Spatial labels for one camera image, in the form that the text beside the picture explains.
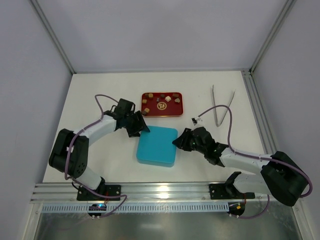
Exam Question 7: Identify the teal box lid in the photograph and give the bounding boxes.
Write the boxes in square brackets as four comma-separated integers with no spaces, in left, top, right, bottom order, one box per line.
[136,125,178,168]

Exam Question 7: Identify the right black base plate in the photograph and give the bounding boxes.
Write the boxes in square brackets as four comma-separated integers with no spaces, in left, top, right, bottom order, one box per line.
[208,183,256,200]

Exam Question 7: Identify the metal tweezers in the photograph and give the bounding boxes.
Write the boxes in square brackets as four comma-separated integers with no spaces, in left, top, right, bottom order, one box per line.
[211,84,237,128]

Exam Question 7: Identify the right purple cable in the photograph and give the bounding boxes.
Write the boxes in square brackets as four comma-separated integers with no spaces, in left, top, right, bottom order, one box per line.
[198,105,313,220]

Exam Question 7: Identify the aluminium front rail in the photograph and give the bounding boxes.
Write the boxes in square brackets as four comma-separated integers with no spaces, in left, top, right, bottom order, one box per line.
[29,181,305,202]

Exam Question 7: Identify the slotted cable duct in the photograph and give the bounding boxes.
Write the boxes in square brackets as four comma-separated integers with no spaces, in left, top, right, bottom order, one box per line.
[41,202,229,214]

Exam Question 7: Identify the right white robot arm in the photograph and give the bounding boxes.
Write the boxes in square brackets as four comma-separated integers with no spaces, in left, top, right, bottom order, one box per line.
[172,126,310,207]

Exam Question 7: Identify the red rectangular tray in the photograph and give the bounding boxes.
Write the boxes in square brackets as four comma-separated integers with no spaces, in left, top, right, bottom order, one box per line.
[140,92,184,117]

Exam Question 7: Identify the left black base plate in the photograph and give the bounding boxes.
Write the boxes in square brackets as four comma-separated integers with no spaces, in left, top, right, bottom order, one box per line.
[76,184,122,201]

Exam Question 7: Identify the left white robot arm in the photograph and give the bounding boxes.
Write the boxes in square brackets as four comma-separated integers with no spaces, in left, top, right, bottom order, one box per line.
[48,98,150,201]

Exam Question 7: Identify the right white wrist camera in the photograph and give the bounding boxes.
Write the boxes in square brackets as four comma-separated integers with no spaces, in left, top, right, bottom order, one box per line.
[191,117,204,128]

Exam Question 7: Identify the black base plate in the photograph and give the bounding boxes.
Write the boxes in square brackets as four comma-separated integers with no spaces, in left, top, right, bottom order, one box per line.
[208,183,256,200]
[76,184,122,201]

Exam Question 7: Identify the purple cable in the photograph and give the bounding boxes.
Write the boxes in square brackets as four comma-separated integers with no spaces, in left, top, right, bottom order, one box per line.
[198,105,313,220]
[64,94,128,220]

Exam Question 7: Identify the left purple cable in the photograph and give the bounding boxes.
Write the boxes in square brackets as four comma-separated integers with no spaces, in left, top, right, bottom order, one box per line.
[64,94,128,220]

